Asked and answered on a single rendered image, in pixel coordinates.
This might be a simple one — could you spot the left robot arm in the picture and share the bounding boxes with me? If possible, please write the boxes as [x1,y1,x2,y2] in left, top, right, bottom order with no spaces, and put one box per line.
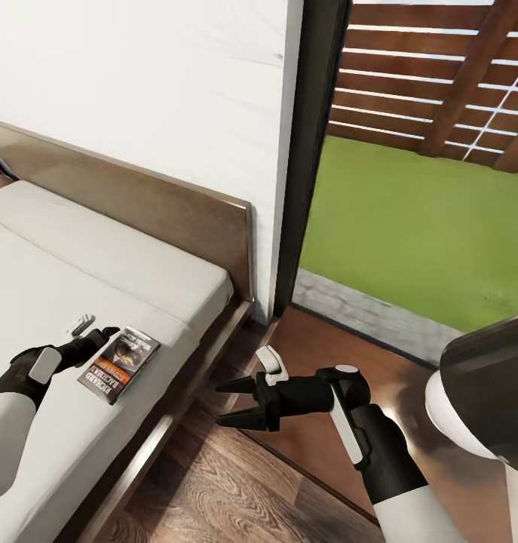
[0,314,121,497]

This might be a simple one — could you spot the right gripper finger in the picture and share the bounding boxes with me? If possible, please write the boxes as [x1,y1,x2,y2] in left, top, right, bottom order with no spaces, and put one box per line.
[215,375,259,401]
[216,392,271,431]

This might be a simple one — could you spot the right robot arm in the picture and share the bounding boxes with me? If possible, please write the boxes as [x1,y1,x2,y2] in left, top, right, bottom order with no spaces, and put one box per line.
[215,345,467,543]

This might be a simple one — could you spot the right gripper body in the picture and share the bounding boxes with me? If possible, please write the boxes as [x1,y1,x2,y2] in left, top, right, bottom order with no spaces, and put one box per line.
[256,372,311,432]

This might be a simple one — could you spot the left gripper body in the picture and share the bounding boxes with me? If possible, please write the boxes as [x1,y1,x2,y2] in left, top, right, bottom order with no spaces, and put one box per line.
[69,328,109,368]

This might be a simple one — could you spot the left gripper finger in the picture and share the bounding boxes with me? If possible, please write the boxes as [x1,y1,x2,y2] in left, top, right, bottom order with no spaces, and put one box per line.
[102,327,121,340]

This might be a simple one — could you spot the hardback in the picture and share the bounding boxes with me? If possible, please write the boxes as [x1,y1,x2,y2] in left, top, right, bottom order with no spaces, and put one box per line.
[77,325,161,405]

